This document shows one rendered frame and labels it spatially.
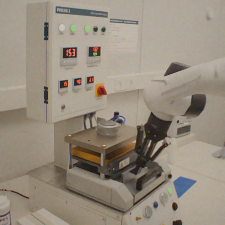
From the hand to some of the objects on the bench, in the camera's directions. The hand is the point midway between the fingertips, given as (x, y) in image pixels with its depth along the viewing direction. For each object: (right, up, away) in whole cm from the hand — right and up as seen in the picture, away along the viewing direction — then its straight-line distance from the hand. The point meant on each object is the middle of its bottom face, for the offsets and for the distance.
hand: (139, 165), depth 110 cm
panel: (+10, -28, -1) cm, 30 cm away
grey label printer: (+32, +4, +114) cm, 119 cm away
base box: (-11, -24, +16) cm, 31 cm away
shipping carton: (-32, -28, -5) cm, 43 cm away
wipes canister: (-50, -26, -1) cm, 57 cm away
